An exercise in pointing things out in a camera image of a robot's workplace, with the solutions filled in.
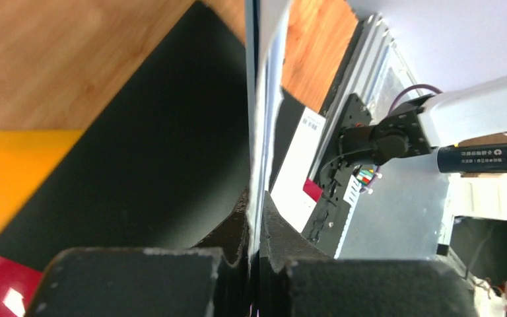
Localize red folder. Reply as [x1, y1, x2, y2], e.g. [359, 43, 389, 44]
[0, 256, 42, 317]

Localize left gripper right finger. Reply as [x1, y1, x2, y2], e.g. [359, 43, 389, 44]
[258, 194, 476, 316]

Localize black clip file folder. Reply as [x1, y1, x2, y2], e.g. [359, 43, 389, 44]
[0, 0, 329, 272]

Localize orange folder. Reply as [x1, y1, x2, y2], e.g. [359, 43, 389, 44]
[0, 129, 83, 230]

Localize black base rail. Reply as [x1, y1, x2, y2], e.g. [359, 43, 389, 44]
[302, 93, 372, 258]

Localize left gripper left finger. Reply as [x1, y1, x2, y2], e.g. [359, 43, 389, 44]
[26, 192, 250, 316]

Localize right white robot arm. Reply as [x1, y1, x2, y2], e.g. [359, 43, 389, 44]
[339, 76, 507, 166]

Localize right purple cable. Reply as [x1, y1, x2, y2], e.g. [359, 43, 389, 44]
[386, 83, 443, 115]

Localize papers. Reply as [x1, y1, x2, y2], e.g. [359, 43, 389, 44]
[245, 0, 292, 255]

